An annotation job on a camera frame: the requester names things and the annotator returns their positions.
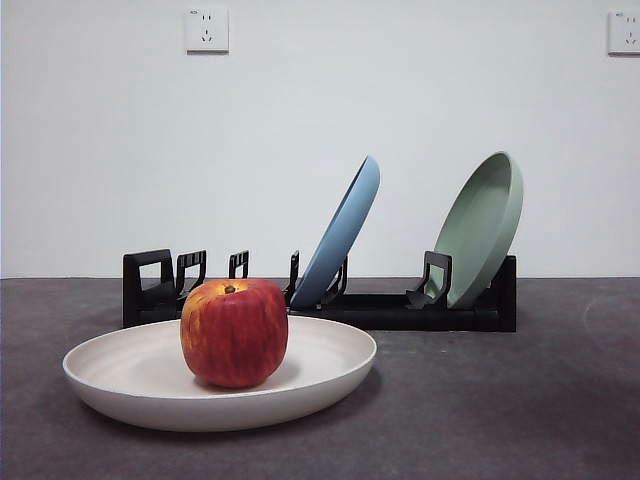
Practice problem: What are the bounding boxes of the red yellow apple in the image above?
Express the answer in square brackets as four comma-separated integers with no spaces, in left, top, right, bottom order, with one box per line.
[180,278,290,390]

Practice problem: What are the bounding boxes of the cream yellow round plate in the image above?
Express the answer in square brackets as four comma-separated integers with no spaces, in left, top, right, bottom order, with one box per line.
[62,315,378,433]

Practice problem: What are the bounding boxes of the blue round plate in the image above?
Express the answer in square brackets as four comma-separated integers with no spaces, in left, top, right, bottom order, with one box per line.
[289,154,381,308]

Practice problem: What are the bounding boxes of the black plastic plate rack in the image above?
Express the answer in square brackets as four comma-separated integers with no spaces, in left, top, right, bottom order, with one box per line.
[122,248,518,333]

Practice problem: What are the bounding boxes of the green round plate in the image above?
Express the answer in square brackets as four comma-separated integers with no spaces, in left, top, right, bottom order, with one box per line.
[432,151,525,310]

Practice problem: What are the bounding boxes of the white wall socket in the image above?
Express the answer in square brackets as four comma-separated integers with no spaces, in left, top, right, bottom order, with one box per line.
[186,7,231,55]
[607,10,640,57]

